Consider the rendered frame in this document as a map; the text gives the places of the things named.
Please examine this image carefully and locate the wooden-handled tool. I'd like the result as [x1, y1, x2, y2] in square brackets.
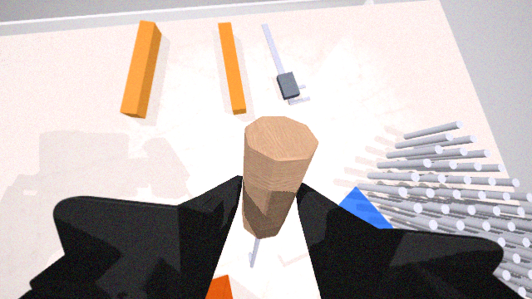
[242, 116, 319, 268]

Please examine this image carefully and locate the blue flat strip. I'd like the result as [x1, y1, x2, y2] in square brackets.
[339, 187, 394, 228]

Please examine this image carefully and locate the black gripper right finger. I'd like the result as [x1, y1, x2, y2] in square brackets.
[296, 183, 504, 299]

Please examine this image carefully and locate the orange flat bar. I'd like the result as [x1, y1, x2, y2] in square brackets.
[120, 21, 161, 119]
[218, 22, 246, 115]

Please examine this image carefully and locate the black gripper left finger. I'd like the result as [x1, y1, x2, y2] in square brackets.
[53, 175, 243, 299]

